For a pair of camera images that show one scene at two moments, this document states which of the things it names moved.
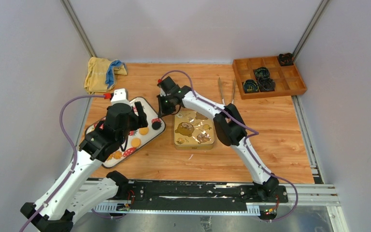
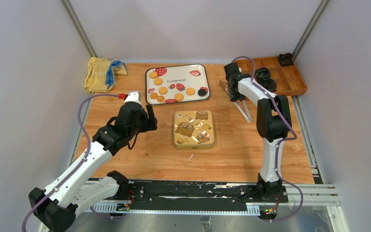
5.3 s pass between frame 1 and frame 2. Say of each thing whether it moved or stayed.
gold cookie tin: stayed
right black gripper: moved
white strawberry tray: moved
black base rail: stayed
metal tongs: moved
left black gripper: stayed
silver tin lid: stayed
